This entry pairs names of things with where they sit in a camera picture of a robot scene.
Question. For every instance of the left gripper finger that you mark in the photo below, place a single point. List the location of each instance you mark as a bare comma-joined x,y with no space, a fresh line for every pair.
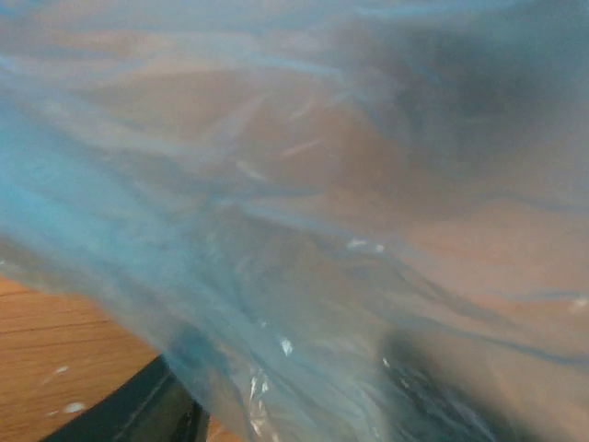
151,406

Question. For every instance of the blue plastic trash bag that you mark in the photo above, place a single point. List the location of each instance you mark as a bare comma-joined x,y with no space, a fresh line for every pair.
336,220

